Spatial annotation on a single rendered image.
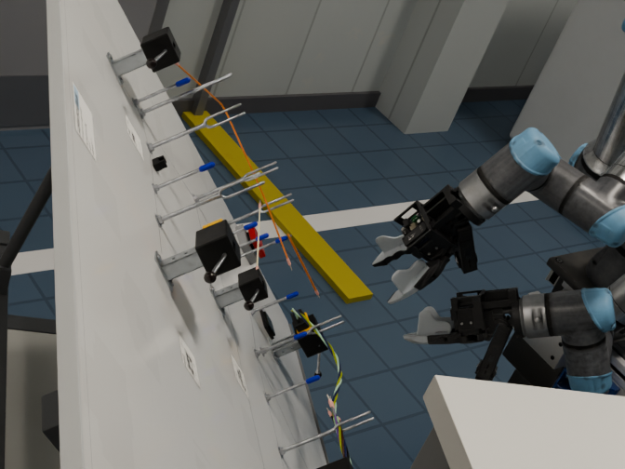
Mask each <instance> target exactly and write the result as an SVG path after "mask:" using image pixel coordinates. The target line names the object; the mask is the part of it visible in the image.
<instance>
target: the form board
mask: <svg viewBox="0 0 625 469"><path fill-rule="evenodd" d="M139 49H141V46H140V41H139V39H138V37H137V36H136V35H135V33H134V31H133V29H132V27H131V25H130V23H129V21H128V19H127V18H126V15H125V13H124V11H123V9H122V8H121V6H120V4H119V3H118V1H117V0H47V54H48V85H49V116H50V147H51V178H52V209H53V240H54V271H55V302H56V332H57V364H58V395H59V426H60V469H316V468H319V467H321V466H324V465H326V458H325V454H324V451H323V448H322V444H321V440H320V438H319V439H316V440H314V441H312V442H310V443H307V444H305V445H302V446H300V447H297V448H295V449H292V450H289V451H287V452H286V454H284V455H283V456H284V458H282V457H281V455H280V453H279V451H278V448H277V447H278V446H279V447H280V448H281V447H283V448H286V447H288V446H291V445H293V444H296V443H298V442H300V441H302V440H305V439H307V438H310V437H312V436H316V435H319V434H318V431H317V427H316V423H315V420H314V417H313V411H312V407H311V403H310V400H309V397H308V393H307V390H306V386H305V384H304V385H302V386H300V387H298V388H295V389H293V390H290V391H288V392H285V393H283V394H280V395H277V396H275V397H272V398H271V400H270V401H269V403H268V402H267V401H266V398H265V395H264V394H266V395H267V394H269V395H272V394H274V393H277V392H279V391H282V390H284V389H286V388H288V387H290V386H293V385H295V384H298V383H300V382H304V380H303V376H302V373H301V369H300V365H299V360H298V356H297V353H296V351H294V352H291V353H289V354H286V355H283V356H280V357H278V362H279V365H277V363H276V361H275V360H274V358H273V353H272V350H270V351H268V352H266V353H267V354H265V356H263V355H262V354H260V355H259V358H257V357H256V355H255V353H254V349H255V350H260V348H259V347H260V346H261V348H263V347H264V348H267V347H269V346H270V343H269V340H268V337H270V336H269V334H268V333H267V331H266V329H265V328H264V326H263V322H262V319H261V315H260V312H259V311H257V312H256V313H255V314H254V316H252V315H251V313H250V311H247V310H246V309H245V307H244V304H245V302H246V301H245V300H241V301H238V302H236V303H233V304H231V305H229V306H226V307H224V309H225V313H224V317H222V315H221V313H220V311H219V308H218V306H217V304H216V302H215V300H214V298H213V296H212V294H211V292H210V284H208V283H207V282H206V281H205V279H204V275H205V273H206V270H205V268H204V266H203V267H201V268H199V269H196V270H194V271H191V272H189V273H187V274H185V275H181V276H179V277H176V278H174V279H172V280H173V282H174V286H173V291H170V289H169V287H168V285H167V283H166V281H165V279H164V277H163V275H162V273H161V271H160V269H159V267H158V265H157V263H156V261H155V259H154V254H155V251H156V250H157V251H158V253H159V255H160V256H161V259H162V260H164V259H166V258H169V257H171V256H174V255H176V254H178V253H181V252H182V251H185V250H187V249H190V248H193V247H195V235H196V232H197V231H199V230H201V229H203V226H204V225H207V224H209V223H211V222H213V221H217V220H219V219H223V220H227V221H231V220H233V217H232V215H231V213H230V211H229V210H228V208H227V206H226V204H225V202H224V201H223V199H222V198H220V199H216V200H213V201H211V202H209V203H206V204H204V205H202V206H200V207H198V208H194V209H191V210H189V211H187V212H184V213H182V214H180V215H178V216H176V217H173V218H171V219H169V220H166V221H164V224H162V227H159V225H158V223H157V221H156V219H155V214H157V215H158V216H159V215H161V216H162V217H163V216H165V215H167V214H170V213H172V212H174V211H177V210H179V209H181V208H185V207H188V206H189V205H191V204H194V203H195V202H194V200H193V194H194V195H197V196H198V195H201V194H204V193H207V192H209V191H212V190H214V189H216V188H217V186H216V185H215V183H214V182H213V180H212V178H211V176H210V174H209V172H208V171H207V170H206V171H204V172H198V173H196V174H193V175H192V176H189V177H187V178H185V179H182V180H180V181H176V182H174V183H171V184H169V185H168V186H165V187H163V188H160V191H157V194H156V193H155V192H154V190H153V187H152V183H153V184H154V185H155V184H158V185H159V184H162V183H164V182H167V181H170V180H173V179H175V178H177V177H179V176H181V175H184V174H186V173H188V172H191V171H193V170H196V169H198V168H199V167H201V166H202V165H204V162H203V160H202V158H201V156H200V155H199V153H198V152H197V150H196V148H195V146H194V144H193V141H192V140H191V138H190V136H189V134H187V135H185V136H183V137H180V138H178V139H175V140H173V141H170V142H168V143H166V144H163V145H161V146H159V147H156V148H154V151H153V154H151V153H150V152H149V150H148V147H147V144H146V142H149V143H151V144H155V143H157V142H159V141H162V140H165V139H167V138H169V137H172V136H174V135H176V134H179V133H181V132H183V131H185V130H186V128H185V126H184V125H183V124H182V122H181V120H180V117H179V115H178V113H177V111H176V110H175V108H174V106H173V104H172V102H171V103H169V104H167V105H165V106H162V107H160V108H157V109H155V110H153V111H150V112H148V113H147V114H146V115H145V116H143V117H144V119H142V118H141V117H140V114H139V111H138V108H136V107H135V105H134V103H133V100H132V98H134V99H140V98H143V97H145V96H147V95H150V94H152V93H154V92H156V91H158V90H161V89H163V88H164V87H163V85H162V83H161V81H160V80H159V78H158V76H157V74H156V73H153V71H152V69H149V68H148V67H147V66H146V65H144V66H142V67H140V68H138V69H136V70H134V71H131V72H129V73H127V74H123V75H121V77H122V78H123V79H124V83H123V85H122V86H120V84H119V82H118V80H117V78H116V76H115V74H114V72H113V69H112V66H111V64H110V63H109V61H108V59H107V57H106V55H107V53H108V52H110V54H111V55H112V57H113V60H116V59H119V58H121V57H123V56H125V55H127V54H129V53H132V52H134V51H136V50H139ZM72 80H73V82H74V84H75V86H76V87H77V89H78V91H79V92H80V94H81V96H82V97H83V99H84V101H85V102H86V105H87V106H88V108H89V110H90V111H91V113H92V115H93V125H94V135H95V144H96V155H97V162H96V161H95V159H94V157H93V156H92V154H91V153H90V151H89V150H88V149H87V147H86V145H85V143H84V142H83V140H82V138H81V137H80V135H79V134H78V132H77V130H76V129H75V122H74V109H73V84H72ZM125 113H126V116H127V117H128V119H129V121H130V123H131V124H132V126H133V128H134V129H135V130H136V132H137V134H138V136H139V137H140V140H141V146H142V152H143V159H144V161H143V159H142V157H141V155H140V153H139V151H138V149H137V148H136V146H135V144H134V142H133V141H132V140H131V138H130V137H129V135H128V133H127V129H126V116H125ZM161 155H163V156H164V158H165V160H166V164H167V167H165V168H163V169H162V170H159V171H157V172H156V171H155V169H154V167H153V161H152V159H154V158H156V157H159V156H161ZM262 311H263V312H266V313H267V315H268V316H269V318H270V319H271V320H272V323H273V329H274V332H275V336H274V339H271V337H270V339H271V341H273V342H276V341H279V340H281V339H283V338H285V337H287V336H290V335H291V332H290V328H289V325H288V322H287V320H286V317H285V315H284V313H283V311H282V309H281V307H280V306H279V304H278V303H277V304H274V305H272V306H269V307H267V308H264V309H262ZM178 332H179V334H180V336H181V337H182V339H183V340H184V341H185V342H186V344H187V346H188V347H189V349H190V350H191V352H192V353H193V355H194V357H195V362H196V366H197V372H198V377H199V382H200V387H201V389H200V387H199V386H198V384H197V383H196V381H195V380H194V378H193V376H192V375H191V373H190V372H189V370H187V368H186V367H185V365H184V364H183V362H182V356H181V350H180V341H179V335H178ZM231 354H232V356H233V358H234V359H235V361H236V363H237V364H238V366H239V368H240V369H241V370H242V371H243V373H244V377H245V381H246V389H247V392H248V397H249V399H248V397H247V396H246V394H245V392H244V390H243V389H242V387H241V386H240V384H239V382H238V381H237V380H236V378H235V373H234V369H233V362H232V357H231Z"/></svg>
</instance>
